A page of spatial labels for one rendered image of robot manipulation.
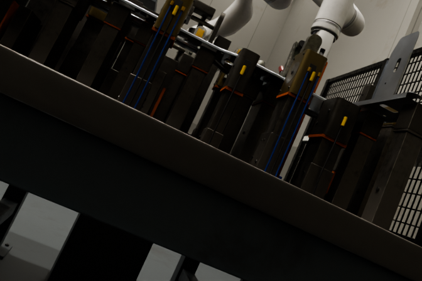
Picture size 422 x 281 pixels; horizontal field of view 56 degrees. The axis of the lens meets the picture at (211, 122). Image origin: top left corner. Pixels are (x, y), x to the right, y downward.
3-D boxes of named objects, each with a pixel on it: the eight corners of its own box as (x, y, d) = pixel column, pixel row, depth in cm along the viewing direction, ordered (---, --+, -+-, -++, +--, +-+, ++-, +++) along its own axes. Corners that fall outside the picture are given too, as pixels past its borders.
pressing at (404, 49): (378, 130, 117) (419, 29, 121) (357, 131, 129) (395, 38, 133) (380, 130, 117) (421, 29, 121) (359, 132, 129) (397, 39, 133)
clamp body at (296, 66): (250, 183, 88) (311, 44, 93) (238, 178, 100) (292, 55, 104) (276, 195, 89) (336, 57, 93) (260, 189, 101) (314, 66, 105)
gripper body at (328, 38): (306, 31, 123) (292, 64, 121) (321, 21, 112) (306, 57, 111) (327, 42, 124) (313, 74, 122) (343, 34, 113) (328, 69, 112)
